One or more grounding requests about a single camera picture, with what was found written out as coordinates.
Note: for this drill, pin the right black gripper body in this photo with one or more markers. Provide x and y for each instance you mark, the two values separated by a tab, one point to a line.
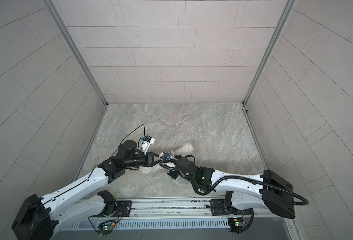
177	172

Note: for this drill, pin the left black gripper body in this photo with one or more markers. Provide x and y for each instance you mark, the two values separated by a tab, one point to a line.
137	161

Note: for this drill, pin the white plush teddy bear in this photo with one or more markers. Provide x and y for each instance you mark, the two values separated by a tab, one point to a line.
186	149

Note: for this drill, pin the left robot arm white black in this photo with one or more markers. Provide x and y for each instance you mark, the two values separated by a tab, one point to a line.
40	218

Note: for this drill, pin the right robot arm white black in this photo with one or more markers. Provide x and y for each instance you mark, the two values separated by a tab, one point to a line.
268	190

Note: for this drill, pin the white ventilation grille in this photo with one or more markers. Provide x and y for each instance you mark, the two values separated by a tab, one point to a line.
163	224

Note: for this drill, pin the left green circuit board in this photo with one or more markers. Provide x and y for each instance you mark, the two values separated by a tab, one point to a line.
107	227

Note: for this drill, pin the green circuit board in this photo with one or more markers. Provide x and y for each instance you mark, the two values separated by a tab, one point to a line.
236	225
107	227

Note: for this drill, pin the right green circuit board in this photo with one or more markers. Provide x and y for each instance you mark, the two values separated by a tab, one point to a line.
236	225

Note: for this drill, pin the left corner aluminium profile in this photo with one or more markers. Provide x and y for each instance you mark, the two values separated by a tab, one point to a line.
52	11

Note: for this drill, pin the corner aluminium profile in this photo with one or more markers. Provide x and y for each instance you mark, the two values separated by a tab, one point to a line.
273	41
52	11

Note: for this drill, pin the right corner aluminium profile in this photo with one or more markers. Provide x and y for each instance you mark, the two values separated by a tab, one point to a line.
273	41

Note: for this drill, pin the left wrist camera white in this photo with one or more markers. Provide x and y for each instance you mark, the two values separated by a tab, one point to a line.
147	141

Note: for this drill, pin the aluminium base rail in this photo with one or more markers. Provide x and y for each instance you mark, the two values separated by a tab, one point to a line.
171	208

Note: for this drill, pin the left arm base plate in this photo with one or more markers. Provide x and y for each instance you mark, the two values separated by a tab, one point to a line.
119	208

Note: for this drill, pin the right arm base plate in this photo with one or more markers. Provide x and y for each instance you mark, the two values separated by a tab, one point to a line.
218	208

